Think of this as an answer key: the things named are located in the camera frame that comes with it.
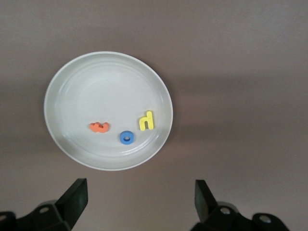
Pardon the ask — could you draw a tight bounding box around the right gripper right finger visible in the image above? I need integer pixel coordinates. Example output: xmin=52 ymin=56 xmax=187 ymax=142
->
xmin=190 ymin=179 xmax=253 ymax=231

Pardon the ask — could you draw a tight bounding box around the beige brown plate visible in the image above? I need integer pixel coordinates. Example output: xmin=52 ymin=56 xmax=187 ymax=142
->
xmin=44 ymin=51 xmax=174 ymax=172

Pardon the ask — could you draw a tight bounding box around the yellow foam letter h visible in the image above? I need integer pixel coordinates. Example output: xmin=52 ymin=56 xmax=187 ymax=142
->
xmin=139 ymin=110 xmax=154 ymax=131

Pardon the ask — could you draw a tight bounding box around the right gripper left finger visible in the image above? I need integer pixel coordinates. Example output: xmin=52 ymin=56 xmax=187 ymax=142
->
xmin=18 ymin=178 xmax=89 ymax=231

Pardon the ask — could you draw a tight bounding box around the orange foam letter t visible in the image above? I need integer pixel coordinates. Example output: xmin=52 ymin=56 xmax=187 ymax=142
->
xmin=89 ymin=122 xmax=110 ymax=133

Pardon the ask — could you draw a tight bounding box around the blue foam letter o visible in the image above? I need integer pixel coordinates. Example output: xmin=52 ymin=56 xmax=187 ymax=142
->
xmin=119 ymin=130 xmax=134 ymax=145

